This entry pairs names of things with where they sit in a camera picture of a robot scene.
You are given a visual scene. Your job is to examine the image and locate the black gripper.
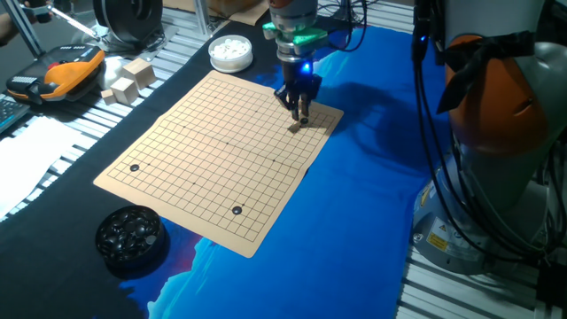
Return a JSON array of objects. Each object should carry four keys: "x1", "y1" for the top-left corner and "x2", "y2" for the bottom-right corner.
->
[{"x1": 273, "y1": 55, "x2": 323, "y2": 122}]

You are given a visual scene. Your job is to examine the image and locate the person bare forearm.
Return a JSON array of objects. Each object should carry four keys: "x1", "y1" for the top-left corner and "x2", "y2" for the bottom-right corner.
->
[{"x1": 0, "y1": 12, "x2": 23, "y2": 48}]

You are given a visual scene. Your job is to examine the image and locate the tan go board with grid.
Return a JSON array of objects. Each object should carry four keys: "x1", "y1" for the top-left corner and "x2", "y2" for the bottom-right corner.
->
[{"x1": 92, "y1": 69, "x2": 345, "y2": 260}]

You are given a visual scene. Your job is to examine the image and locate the green wrist mounting plate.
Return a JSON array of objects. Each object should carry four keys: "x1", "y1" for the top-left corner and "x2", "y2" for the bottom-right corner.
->
[{"x1": 261, "y1": 21, "x2": 330, "y2": 50}]

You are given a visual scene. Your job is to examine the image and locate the white round stone bowl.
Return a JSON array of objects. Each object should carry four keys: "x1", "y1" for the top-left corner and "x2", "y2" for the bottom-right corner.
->
[{"x1": 207, "y1": 34, "x2": 254, "y2": 74}]

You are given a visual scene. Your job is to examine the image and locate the flat cardboard sheet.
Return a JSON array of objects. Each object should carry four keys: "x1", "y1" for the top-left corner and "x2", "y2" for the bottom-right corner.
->
[{"x1": 163, "y1": 0, "x2": 272, "y2": 27}]

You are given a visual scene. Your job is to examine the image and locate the brown cardboard box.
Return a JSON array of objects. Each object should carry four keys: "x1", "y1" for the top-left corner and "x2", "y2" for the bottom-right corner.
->
[{"x1": 207, "y1": 0, "x2": 266, "y2": 19}]

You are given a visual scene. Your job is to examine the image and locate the blue and black landscape mat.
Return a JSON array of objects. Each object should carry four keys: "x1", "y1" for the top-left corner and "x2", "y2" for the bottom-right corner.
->
[{"x1": 0, "y1": 4, "x2": 457, "y2": 319}]

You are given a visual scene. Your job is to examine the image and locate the large wooden block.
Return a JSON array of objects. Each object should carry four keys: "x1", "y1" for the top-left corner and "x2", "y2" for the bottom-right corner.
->
[{"x1": 120, "y1": 57, "x2": 158, "y2": 89}]

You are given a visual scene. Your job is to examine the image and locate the medium wooden block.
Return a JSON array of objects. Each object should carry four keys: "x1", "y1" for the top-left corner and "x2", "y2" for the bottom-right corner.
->
[{"x1": 110, "y1": 76, "x2": 140, "y2": 106}]

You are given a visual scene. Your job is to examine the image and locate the black round spool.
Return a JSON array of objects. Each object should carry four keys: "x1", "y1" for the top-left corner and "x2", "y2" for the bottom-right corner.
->
[{"x1": 91, "y1": 0, "x2": 166, "y2": 46}]

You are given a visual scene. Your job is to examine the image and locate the white block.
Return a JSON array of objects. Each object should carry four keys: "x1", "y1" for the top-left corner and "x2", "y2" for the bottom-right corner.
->
[{"x1": 96, "y1": 55, "x2": 128, "y2": 92}]

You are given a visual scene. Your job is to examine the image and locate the black round stone bowl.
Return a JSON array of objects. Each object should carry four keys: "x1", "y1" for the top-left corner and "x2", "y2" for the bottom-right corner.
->
[{"x1": 95, "y1": 204, "x2": 169, "y2": 272}]

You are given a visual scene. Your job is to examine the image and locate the orange and black teach pendant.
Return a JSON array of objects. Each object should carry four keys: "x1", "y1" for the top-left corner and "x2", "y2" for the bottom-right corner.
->
[{"x1": 5, "y1": 43, "x2": 106, "y2": 105}]

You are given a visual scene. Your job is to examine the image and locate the thin aluminium strut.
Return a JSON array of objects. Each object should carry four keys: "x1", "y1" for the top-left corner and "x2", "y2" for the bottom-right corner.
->
[{"x1": 48, "y1": 4, "x2": 101, "y2": 41}]

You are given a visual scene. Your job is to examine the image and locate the white paper sheet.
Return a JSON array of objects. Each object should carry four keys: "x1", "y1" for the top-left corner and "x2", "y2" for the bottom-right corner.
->
[{"x1": 0, "y1": 113, "x2": 88, "y2": 222}]

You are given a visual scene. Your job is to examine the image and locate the aluminium frame post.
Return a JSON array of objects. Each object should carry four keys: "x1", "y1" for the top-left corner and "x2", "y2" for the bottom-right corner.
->
[
  {"x1": 192, "y1": 0, "x2": 213, "y2": 37},
  {"x1": 330, "y1": 0, "x2": 361, "y2": 24}
]

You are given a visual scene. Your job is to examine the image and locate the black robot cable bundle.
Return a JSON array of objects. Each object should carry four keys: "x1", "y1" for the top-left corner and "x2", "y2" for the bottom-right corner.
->
[{"x1": 325, "y1": 0, "x2": 567, "y2": 267}]

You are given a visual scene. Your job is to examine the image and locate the aluminium frame strut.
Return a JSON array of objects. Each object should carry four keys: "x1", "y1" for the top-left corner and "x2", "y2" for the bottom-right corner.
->
[{"x1": 0, "y1": 0, "x2": 45, "y2": 59}]

